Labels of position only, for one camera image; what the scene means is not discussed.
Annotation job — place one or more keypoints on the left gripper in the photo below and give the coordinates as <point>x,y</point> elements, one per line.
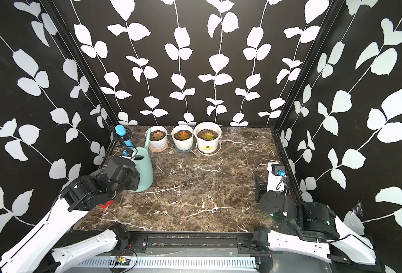
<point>136,176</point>

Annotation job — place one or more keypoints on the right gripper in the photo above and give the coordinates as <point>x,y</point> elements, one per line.
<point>260,190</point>

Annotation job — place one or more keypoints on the mint green watering can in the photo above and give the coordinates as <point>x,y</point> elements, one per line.
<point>144,165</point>

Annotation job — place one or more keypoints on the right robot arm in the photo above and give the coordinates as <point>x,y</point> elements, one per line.
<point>308,228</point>

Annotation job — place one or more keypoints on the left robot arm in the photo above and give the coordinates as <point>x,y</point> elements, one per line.
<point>36,252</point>

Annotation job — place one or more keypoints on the pink-green succulent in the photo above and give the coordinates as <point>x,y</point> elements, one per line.
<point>157,135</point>

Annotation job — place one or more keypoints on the red-orange succulent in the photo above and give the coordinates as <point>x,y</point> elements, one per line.
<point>183,135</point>

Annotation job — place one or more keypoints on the yellow-green succulent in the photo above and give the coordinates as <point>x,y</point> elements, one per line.
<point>209,135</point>

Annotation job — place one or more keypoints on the blue microphone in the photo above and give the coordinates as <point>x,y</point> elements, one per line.
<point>123,134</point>

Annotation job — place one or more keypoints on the small red object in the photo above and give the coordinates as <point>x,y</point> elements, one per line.
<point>107,204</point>

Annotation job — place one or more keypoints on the peach saucer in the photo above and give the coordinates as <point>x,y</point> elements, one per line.
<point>157,148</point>

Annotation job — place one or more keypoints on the white ribbed round pot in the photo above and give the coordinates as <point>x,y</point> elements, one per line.
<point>158,143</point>

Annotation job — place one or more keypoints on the blue-grey saucer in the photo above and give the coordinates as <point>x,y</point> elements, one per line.
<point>184,151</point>

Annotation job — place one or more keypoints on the cream faceted pot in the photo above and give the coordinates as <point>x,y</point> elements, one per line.
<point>183,145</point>

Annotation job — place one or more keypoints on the small circuit board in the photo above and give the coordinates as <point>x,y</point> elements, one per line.
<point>120,262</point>

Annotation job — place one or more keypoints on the large white labelled pot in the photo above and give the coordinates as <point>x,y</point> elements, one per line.
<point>207,147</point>

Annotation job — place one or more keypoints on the white perforated strip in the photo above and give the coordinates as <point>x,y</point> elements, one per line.
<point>208,263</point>

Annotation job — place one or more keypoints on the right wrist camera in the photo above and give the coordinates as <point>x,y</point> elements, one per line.
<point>276,175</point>

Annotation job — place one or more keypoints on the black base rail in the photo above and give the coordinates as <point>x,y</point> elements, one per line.
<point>194,240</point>

